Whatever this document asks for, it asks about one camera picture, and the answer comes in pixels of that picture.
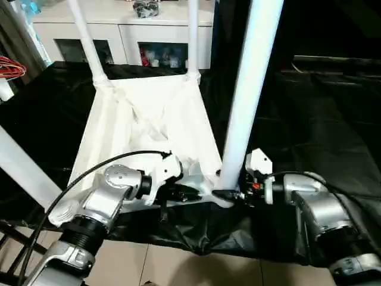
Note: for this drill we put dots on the grey curtain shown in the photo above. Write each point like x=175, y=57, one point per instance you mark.
x=21, y=30

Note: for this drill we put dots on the black plastic mat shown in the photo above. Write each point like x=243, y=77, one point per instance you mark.
x=321, y=131

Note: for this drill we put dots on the dark object on cabinet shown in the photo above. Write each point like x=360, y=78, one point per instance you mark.
x=146, y=7

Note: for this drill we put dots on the blue lit device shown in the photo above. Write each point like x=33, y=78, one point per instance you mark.
x=30, y=6

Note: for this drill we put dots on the white plastic table top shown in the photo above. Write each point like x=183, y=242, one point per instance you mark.
x=149, y=119

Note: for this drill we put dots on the white sideboard with glass doors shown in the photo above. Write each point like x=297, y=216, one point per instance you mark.
x=119, y=33

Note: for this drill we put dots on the black folding table frame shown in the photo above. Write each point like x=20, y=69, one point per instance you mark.
x=18, y=253

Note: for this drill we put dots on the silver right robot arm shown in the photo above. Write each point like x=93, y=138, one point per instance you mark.
x=318, y=208

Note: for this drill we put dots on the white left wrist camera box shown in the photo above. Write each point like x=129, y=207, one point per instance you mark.
x=166, y=170

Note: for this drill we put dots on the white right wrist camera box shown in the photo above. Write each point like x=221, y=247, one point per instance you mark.
x=261, y=164

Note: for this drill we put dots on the white plastic table leg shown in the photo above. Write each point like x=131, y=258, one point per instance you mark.
x=253, y=77
x=193, y=36
x=88, y=42
x=24, y=170

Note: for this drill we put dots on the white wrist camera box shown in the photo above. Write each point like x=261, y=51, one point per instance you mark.
x=261, y=164
x=166, y=170

